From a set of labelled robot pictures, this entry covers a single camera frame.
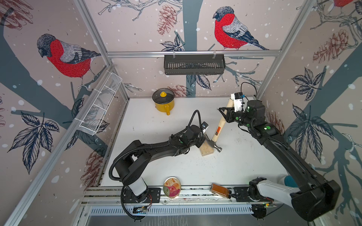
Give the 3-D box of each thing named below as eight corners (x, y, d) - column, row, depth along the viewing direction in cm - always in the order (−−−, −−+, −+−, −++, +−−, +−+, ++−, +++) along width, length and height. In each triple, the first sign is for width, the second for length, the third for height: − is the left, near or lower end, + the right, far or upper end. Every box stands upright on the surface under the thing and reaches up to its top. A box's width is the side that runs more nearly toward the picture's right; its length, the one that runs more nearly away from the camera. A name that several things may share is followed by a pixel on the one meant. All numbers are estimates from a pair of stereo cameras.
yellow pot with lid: (153, 116, 110) (150, 105, 100) (156, 98, 123) (154, 87, 113) (173, 115, 110) (171, 105, 100) (174, 98, 123) (173, 87, 113)
